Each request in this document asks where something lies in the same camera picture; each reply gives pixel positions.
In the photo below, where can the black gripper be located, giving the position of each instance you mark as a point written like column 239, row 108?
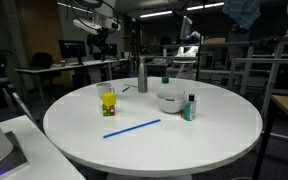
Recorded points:
column 97, row 41

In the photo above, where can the white ceramic cup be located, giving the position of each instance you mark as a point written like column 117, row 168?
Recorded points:
column 103, row 88

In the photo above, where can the small red cup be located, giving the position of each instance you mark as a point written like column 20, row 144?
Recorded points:
column 63, row 63

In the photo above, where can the long white desk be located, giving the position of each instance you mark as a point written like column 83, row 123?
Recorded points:
column 84, row 64

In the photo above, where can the black computer monitor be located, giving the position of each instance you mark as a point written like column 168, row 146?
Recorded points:
column 71, row 49

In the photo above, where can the black pen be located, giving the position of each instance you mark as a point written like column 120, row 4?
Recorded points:
column 126, row 89

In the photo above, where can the stainless steel bottle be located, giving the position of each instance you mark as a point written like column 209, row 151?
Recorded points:
column 142, row 76

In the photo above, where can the yellow block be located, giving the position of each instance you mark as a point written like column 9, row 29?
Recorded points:
column 109, row 99

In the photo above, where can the ceiling light strip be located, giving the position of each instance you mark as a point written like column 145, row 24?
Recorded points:
column 80, row 10
column 155, row 14
column 205, row 6

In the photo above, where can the Rubik's cube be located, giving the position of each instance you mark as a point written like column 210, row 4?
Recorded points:
column 108, row 111

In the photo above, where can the small green cube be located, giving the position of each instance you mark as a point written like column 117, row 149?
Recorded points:
column 165, row 80

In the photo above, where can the black bag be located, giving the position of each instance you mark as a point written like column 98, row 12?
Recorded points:
column 41, row 60

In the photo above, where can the blue plastic straw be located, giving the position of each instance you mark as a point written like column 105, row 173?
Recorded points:
column 132, row 128

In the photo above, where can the white background equipment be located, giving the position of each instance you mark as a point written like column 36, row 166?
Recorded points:
column 185, row 28

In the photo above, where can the white bowl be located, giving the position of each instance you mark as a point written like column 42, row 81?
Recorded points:
column 170, row 106

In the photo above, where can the black stand pole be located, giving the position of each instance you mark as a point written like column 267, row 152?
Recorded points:
column 198, row 66

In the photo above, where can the grey metal bar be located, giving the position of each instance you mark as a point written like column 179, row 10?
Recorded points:
column 20, row 103

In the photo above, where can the teal blue-capped sanitizer bottle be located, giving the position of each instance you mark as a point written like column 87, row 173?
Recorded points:
column 190, row 110

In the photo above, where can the grey robot mounting plate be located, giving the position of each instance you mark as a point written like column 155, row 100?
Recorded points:
column 15, row 156

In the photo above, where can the blue hanging cloth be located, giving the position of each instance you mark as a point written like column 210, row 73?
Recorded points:
column 242, row 13

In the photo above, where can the grey metal frame table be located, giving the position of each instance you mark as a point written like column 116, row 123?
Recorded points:
column 248, row 66
column 274, row 61

